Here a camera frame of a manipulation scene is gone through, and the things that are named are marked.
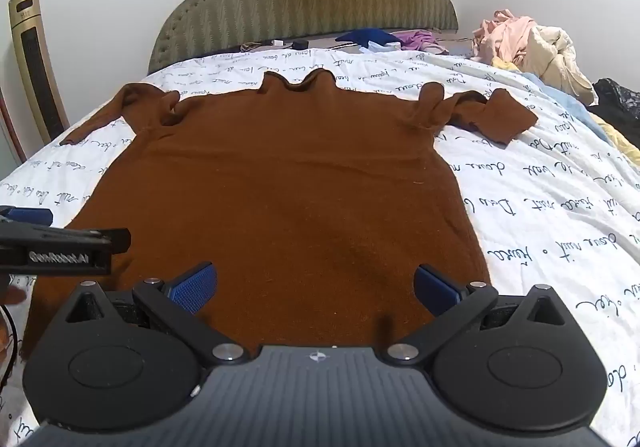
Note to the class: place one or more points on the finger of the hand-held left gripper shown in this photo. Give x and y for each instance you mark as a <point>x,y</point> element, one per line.
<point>60,252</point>
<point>27,216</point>

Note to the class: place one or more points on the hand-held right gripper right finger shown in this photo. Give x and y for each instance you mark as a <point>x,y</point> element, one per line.
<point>437,292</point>

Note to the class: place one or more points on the pink clothes pile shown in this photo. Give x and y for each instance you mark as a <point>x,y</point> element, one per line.
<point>505,34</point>

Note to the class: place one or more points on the small black device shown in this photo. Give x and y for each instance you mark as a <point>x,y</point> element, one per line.
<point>300,45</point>

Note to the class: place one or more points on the purple cloth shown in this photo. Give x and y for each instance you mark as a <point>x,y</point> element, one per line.
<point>420,41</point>

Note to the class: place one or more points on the glass door with wooden frame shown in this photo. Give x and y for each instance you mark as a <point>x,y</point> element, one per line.
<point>7,127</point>

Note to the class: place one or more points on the person's left hand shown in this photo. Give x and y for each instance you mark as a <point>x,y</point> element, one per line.
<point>12,294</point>

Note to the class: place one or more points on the cream jacket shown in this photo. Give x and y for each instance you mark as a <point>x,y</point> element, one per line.
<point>555,59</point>

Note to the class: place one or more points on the brown knit sweater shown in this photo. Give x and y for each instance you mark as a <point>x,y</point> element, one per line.
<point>280,187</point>

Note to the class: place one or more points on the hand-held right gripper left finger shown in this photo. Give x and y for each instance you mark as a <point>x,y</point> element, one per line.
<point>192,289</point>

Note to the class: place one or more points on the white quilt with script print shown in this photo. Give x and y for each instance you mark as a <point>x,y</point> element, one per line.
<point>525,207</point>

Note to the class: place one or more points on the black plastic bag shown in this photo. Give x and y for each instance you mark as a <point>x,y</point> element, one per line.
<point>620,102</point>

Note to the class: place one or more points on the yellow cloth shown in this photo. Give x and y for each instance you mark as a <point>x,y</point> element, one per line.
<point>622,139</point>

